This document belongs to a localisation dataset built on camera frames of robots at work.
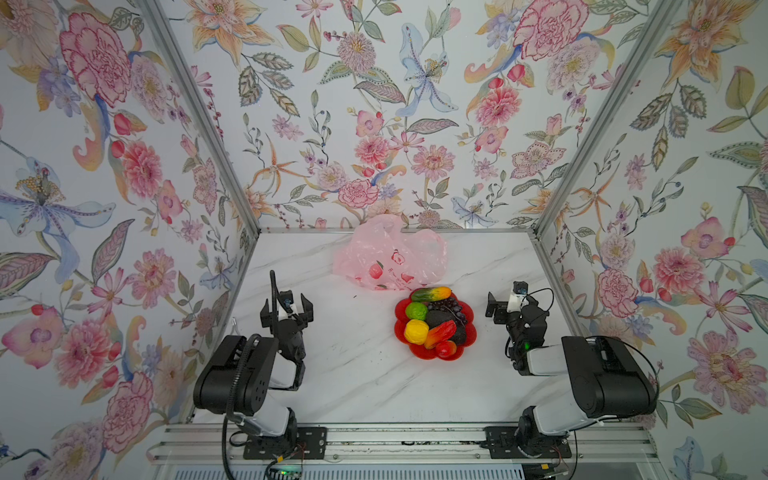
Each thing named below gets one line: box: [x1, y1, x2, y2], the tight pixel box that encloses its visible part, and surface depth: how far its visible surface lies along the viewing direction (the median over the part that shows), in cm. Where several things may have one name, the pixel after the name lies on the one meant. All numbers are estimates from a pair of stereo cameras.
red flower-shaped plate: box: [394, 290, 477, 361], surface depth 91 cm
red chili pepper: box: [425, 320, 456, 349], surface depth 87 cm
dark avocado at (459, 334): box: [451, 322, 466, 347], surface depth 89 cm
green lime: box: [406, 302, 429, 320], surface depth 93 cm
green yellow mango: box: [411, 286, 452, 302], surface depth 96 cm
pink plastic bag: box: [333, 214, 448, 291], surface depth 100 cm
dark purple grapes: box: [428, 296, 468, 326], surface depth 96 cm
